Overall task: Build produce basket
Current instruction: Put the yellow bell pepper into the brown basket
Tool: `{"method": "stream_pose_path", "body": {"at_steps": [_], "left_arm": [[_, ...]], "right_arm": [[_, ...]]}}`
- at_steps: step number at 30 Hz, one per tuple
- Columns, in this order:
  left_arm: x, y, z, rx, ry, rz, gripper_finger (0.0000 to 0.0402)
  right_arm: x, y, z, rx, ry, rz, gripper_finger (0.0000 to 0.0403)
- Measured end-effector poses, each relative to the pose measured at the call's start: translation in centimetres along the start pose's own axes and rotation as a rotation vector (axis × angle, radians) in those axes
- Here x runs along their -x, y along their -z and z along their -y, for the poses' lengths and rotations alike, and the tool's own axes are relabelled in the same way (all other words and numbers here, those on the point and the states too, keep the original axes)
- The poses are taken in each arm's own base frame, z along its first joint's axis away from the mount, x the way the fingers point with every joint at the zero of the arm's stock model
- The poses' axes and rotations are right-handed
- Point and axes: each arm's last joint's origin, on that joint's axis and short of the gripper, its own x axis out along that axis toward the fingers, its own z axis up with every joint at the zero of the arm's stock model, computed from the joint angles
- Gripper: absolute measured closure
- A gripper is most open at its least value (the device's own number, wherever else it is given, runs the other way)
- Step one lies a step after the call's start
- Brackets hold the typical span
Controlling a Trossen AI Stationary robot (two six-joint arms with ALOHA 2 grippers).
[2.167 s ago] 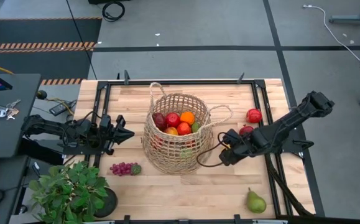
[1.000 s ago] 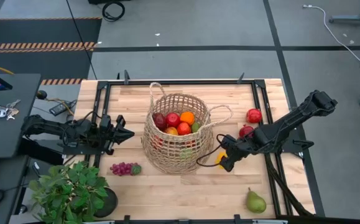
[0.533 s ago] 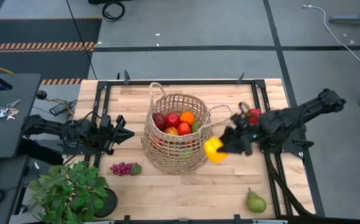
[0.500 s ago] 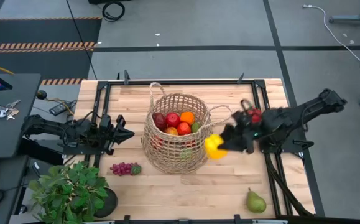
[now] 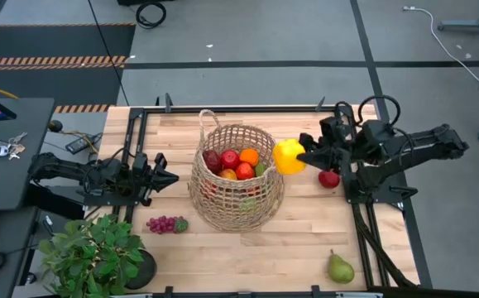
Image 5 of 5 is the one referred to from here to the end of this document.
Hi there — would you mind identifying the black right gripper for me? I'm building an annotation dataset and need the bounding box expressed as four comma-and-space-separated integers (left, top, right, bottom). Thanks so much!
296, 101, 366, 171

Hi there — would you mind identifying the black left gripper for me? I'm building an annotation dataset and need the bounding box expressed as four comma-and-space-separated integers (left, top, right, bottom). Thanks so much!
131, 151, 180, 207

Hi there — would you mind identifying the yellow bell pepper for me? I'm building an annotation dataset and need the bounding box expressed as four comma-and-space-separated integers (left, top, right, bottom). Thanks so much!
272, 138, 307, 176

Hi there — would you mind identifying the red apple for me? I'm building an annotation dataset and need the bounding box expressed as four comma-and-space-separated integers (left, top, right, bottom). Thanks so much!
318, 169, 342, 190
220, 149, 242, 170

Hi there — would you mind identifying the purple grape bunch with leaf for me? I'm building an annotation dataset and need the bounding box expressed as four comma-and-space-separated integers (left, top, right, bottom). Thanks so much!
146, 214, 189, 236

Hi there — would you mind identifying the dark maroon fruit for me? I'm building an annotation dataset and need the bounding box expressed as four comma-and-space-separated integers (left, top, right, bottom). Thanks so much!
203, 149, 223, 175

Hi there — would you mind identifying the orange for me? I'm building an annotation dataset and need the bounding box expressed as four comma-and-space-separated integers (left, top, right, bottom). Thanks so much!
239, 147, 261, 167

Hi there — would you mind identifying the woven seagrass basket with handles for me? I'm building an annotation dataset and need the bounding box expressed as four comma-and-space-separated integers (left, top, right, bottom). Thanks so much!
188, 108, 285, 233

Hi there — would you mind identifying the black power adapter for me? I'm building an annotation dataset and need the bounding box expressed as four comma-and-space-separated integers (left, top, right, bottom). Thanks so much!
65, 132, 103, 156

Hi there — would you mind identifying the potted green leafy plant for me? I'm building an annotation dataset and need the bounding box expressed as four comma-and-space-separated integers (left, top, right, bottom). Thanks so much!
36, 214, 158, 298

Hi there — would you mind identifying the green pear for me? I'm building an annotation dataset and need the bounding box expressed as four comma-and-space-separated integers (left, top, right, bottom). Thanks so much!
327, 254, 356, 285

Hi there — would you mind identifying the dark grey side desk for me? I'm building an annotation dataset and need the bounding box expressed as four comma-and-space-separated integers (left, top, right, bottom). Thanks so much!
0, 97, 56, 298

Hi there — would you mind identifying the black hazard-striped floor mat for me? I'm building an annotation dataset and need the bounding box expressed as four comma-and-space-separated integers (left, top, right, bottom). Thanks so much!
0, 22, 137, 115

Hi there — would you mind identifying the black floor box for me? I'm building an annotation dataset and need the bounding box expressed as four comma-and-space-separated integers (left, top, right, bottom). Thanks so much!
117, 0, 175, 7

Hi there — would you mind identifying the black metal table frame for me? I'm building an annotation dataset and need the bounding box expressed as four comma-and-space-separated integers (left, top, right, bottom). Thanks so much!
122, 105, 391, 298

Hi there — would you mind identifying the black cable sleeve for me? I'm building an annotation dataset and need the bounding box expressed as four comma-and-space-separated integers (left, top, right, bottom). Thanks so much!
352, 202, 416, 289

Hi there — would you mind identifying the thin black cable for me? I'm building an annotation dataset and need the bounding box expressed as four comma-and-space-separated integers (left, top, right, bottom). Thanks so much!
86, 0, 131, 108

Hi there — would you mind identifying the coiled black cable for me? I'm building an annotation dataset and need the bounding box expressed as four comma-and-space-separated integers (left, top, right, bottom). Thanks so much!
135, 1, 168, 31

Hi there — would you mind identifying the white cable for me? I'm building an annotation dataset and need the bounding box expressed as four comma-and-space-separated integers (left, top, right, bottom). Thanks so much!
402, 5, 479, 84

